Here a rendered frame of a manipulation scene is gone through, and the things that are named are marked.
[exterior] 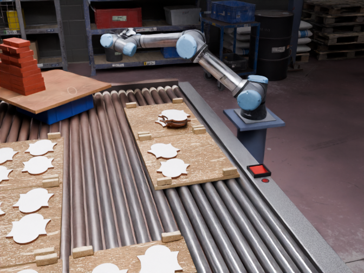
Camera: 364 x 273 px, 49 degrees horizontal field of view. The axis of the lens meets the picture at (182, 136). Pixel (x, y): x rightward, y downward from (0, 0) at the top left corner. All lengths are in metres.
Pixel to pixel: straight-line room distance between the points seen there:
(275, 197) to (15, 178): 1.01
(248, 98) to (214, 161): 0.49
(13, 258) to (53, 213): 0.22
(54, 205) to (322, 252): 0.91
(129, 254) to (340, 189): 2.44
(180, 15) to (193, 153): 4.55
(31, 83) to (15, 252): 1.15
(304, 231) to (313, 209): 1.72
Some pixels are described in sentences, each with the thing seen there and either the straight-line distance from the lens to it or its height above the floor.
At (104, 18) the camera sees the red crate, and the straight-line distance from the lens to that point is 5.96.
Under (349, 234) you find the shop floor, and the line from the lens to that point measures 2.97.
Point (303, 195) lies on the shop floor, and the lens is 3.25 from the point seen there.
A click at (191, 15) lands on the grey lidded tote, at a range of 6.22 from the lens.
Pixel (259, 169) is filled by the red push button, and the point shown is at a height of 0.93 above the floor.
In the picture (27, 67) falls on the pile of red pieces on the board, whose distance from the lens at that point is 2.24.
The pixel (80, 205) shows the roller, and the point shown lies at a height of 0.92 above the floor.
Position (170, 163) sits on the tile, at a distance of 1.64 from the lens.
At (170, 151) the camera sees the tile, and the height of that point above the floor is 0.95.
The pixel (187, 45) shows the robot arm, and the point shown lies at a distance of 2.07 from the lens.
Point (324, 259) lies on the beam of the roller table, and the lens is 1.32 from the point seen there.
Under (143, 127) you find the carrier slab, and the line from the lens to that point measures 1.99.
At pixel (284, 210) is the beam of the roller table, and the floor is 0.92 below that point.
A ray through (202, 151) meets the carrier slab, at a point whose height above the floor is 0.94.
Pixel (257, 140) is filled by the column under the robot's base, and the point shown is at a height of 0.75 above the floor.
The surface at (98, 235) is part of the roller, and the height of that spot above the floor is 0.92.
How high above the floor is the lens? 1.77
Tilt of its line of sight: 26 degrees down
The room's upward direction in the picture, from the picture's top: straight up
